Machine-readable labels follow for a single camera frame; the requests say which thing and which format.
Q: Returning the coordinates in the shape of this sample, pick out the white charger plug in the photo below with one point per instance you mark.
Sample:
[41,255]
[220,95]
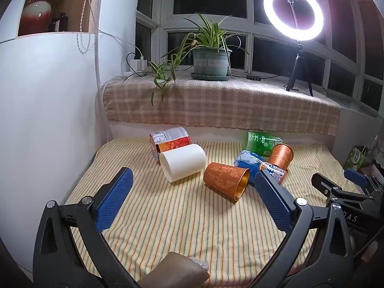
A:
[141,64]

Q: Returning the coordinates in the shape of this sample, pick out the plain copper cup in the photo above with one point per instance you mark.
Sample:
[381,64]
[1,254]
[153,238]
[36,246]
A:
[280,156]

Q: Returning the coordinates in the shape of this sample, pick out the green paper bag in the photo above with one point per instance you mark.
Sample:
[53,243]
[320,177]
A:
[355,159]

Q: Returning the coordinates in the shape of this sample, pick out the spider plant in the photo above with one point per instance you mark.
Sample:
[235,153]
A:
[207,36]

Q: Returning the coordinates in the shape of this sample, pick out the green snack packet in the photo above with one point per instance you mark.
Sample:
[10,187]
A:
[258,142]

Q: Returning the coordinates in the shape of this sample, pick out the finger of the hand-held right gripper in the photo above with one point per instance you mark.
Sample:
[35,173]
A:
[330,190]
[357,177]

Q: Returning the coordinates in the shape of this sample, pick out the black inline remote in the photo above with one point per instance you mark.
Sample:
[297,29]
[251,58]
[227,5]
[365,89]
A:
[253,77]

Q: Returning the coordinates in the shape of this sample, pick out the white window frame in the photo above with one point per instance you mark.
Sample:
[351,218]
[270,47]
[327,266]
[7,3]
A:
[160,6]

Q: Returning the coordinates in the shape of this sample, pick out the green pot saucer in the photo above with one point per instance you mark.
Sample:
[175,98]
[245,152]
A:
[210,78]

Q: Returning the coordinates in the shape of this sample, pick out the white cabinet with niche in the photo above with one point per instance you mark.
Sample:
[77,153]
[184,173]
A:
[45,111]

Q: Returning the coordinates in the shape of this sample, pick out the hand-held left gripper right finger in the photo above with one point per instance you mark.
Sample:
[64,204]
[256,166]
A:
[273,199]

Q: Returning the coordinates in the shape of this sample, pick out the white cup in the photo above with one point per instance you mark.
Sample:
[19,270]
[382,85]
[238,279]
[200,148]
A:
[183,162]

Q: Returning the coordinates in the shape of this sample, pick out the dark bottle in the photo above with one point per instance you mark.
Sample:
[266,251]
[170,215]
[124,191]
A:
[61,24]

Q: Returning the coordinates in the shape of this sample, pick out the orange patterned cup gold inside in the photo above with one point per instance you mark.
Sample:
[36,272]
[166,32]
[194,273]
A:
[220,177]

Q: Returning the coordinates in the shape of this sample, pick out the striped yellow bedsheet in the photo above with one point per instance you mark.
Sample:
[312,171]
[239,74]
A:
[180,216]

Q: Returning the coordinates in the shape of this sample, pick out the red ceramic vase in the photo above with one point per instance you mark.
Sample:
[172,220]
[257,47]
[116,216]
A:
[36,12]

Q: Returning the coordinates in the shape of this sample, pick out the red printed snack can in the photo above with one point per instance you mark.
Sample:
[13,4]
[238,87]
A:
[172,138]

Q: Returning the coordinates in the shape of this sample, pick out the black tripod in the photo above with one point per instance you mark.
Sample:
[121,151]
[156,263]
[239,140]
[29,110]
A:
[298,57]

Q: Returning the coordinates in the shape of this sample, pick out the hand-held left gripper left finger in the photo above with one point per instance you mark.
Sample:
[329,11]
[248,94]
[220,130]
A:
[115,199]

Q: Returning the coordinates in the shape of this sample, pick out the blue snack packet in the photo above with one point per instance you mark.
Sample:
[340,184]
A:
[247,162]

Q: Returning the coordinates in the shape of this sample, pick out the checked beige blanket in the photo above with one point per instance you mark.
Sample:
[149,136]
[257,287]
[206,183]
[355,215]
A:
[225,108]

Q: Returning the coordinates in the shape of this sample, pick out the green plant pot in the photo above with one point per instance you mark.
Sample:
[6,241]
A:
[210,63]

